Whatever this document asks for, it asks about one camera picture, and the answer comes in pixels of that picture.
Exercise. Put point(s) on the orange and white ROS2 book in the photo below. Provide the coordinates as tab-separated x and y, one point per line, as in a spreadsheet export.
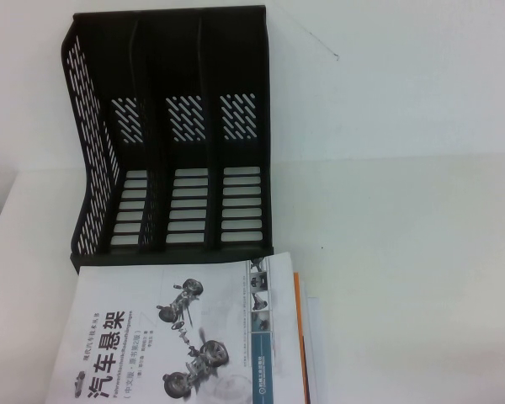
296	294

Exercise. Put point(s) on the white car suspension book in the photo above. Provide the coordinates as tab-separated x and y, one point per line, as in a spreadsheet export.
151	357

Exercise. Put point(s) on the black plastic book stand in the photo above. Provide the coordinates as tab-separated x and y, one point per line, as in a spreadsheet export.
151	63

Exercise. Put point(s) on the white book with purple stripe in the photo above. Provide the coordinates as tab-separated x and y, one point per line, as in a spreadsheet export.
315	336

